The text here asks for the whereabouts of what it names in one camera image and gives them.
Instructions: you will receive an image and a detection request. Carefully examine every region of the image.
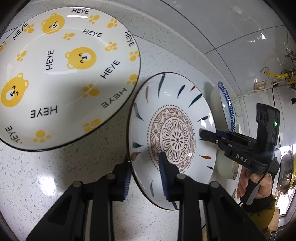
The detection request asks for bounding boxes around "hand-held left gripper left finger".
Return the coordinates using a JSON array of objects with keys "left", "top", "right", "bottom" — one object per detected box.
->
[{"left": 25, "top": 159, "right": 132, "bottom": 241}]

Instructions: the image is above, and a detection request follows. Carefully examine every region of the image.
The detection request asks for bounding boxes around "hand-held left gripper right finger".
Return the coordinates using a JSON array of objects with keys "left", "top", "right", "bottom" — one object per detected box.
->
[{"left": 158, "top": 152, "right": 267, "bottom": 241}]

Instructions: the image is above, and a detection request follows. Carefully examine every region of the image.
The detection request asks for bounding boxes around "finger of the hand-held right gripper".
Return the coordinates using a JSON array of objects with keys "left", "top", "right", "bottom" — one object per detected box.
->
[
  {"left": 199, "top": 129, "right": 232, "bottom": 153},
  {"left": 216, "top": 131, "right": 251, "bottom": 143}
]

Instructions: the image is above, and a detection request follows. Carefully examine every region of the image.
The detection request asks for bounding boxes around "white bowl with brown rim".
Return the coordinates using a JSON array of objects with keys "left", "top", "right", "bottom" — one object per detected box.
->
[{"left": 214, "top": 137, "right": 240, "bottom": 181}]

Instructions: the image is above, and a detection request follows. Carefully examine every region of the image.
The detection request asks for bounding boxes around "blue rimmed plate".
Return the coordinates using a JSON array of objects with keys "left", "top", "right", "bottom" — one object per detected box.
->
[{"left": 210, "top": 81, "right": 237, "bottom": 132}]

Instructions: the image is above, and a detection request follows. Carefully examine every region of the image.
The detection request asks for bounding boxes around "white plate with mandala pattern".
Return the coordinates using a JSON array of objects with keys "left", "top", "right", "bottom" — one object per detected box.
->
[{"left": 127, "top": 72, "right": 218, "bottom": 211}]

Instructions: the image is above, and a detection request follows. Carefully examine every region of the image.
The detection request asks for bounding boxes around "white plate with yellow bears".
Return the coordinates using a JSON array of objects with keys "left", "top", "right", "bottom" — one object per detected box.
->
[{"left": 0, "top": 6, "right": 142, "bottom": 152}]

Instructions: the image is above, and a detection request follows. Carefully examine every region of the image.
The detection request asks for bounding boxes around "person's right forearm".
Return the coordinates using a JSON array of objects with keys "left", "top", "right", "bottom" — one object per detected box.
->
[{"left": 243, "top": 194, "right": 277, "bottom": 241}]

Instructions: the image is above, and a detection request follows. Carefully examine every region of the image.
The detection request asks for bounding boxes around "person's right hand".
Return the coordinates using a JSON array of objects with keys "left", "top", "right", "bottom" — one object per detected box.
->
[{"left": 238, "top": 166, "right": 274, "bottom": 200}]

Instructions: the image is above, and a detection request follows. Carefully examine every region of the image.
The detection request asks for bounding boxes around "metal pot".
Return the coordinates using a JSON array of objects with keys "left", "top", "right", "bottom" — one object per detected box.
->
[{"left": 276, "top": 151, "right": 295, "bottom": 193}]

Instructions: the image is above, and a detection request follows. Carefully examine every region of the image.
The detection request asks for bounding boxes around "brass gas valve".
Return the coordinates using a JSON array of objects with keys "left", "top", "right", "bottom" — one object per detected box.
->
[{"left": 283, "top": 50, "right": 296, "bottom": 91}]

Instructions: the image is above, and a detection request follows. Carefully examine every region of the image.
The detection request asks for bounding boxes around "black cable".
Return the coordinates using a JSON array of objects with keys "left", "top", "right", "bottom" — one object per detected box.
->
[{"left": 271, "top": 84, "right": 282, "bottom": 149}]

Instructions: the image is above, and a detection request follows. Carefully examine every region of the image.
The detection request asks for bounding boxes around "white cable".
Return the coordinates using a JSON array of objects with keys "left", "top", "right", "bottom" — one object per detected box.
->
[{"left": 231, "top": 80, "right": 281, "bottom": 116}]

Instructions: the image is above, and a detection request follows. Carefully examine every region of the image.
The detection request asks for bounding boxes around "yellow gas hose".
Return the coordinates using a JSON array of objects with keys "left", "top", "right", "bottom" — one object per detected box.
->
[{"left": 264, "top": 70, "right": 289, "bottom": 80}]

